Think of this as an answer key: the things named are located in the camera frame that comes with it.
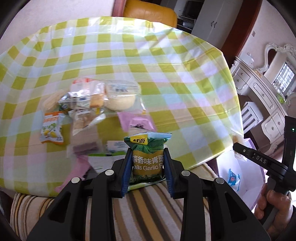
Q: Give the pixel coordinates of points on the round bread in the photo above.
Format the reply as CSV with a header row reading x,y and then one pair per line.
x,y
123,96

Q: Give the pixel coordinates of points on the blue white candy packet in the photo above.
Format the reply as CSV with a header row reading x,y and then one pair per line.
x,y
233,180

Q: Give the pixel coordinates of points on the white wardrobe cabinet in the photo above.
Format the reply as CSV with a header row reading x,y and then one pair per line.
x,y
216,20

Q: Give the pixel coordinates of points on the pink snack bar packet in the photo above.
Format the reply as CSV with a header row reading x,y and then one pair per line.
x,y
140,121

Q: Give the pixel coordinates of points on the white ornate dressing table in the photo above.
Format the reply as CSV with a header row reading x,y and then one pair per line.
x,y
253,84

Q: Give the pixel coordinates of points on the orange lemon snack packet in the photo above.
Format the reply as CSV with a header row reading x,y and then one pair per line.
x,y
51,131

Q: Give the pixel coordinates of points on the green garlic peas snack packet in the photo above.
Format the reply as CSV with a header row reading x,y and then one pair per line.
x,y
147,158

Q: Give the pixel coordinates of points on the purple white cardboard box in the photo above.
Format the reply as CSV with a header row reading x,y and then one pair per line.
x,y
252,176

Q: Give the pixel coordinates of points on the striped beige sofa cushion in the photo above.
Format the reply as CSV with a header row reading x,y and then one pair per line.
x,y
147,213

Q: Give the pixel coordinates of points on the green checkered tablecloth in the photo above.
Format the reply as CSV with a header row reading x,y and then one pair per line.
x,y
66,84

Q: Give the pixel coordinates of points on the orange leather armchair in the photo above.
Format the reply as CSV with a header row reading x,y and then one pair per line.
x,y
150,12

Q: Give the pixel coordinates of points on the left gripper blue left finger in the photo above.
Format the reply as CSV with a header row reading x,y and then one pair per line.
x,y
126,174

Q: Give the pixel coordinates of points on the red white wafer packet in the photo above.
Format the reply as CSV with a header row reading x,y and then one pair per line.
x,y
87,93

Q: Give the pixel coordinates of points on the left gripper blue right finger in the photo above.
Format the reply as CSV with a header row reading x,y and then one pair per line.
x,y
170,173

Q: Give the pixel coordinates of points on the ornate white framed mirror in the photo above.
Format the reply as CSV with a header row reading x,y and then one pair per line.
x,y
279,71

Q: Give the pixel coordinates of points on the clear biscuit packet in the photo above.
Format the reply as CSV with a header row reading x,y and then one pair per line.
x,y
82,119

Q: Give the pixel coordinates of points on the white slatted stool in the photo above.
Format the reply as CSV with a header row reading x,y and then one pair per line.
x,y
251,116

